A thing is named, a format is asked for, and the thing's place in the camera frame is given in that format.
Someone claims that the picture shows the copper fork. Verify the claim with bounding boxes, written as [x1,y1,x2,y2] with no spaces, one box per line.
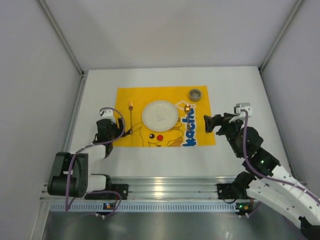
[128,101,133,135]

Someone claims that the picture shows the yellow Pikachu placemat cloth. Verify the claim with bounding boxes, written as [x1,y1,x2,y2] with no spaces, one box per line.
[115,86,216,147]

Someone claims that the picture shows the copper spoon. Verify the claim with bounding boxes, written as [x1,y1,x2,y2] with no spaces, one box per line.
[184,104,191,132]

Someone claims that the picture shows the small grey cup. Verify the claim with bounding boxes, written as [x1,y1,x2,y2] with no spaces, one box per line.
[188,88,202,103]

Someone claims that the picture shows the white paper plate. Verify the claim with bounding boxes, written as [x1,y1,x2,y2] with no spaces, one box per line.
[141,100,179,132]

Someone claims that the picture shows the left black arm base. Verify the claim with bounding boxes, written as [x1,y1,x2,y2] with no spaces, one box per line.
[84,184,129,200]

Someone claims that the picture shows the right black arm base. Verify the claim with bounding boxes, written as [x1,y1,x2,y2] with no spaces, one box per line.
[216,183,249,203]

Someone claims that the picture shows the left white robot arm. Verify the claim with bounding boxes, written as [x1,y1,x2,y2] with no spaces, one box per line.
[47,116,126,198]

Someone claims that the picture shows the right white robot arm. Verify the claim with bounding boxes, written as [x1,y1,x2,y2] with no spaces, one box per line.
[203,110,320,240]

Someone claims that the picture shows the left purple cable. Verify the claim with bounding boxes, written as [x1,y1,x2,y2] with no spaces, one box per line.
[64,106,126,218]

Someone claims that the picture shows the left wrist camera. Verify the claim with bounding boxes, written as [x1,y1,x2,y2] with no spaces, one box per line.
[98,107,114,119]

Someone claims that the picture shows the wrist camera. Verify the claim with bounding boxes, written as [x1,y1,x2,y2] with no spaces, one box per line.
[98,107,114,119]
[233,102,253,121]

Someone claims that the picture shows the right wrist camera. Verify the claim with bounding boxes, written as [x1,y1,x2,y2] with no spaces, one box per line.
[233,102,253,121]

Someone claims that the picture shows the aluminium mounting rail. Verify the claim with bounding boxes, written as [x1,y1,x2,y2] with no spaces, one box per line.
[39,162,312,201]

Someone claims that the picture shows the perforated grey cable duct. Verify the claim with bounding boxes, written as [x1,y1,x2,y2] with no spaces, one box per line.
[49,202,253,213]

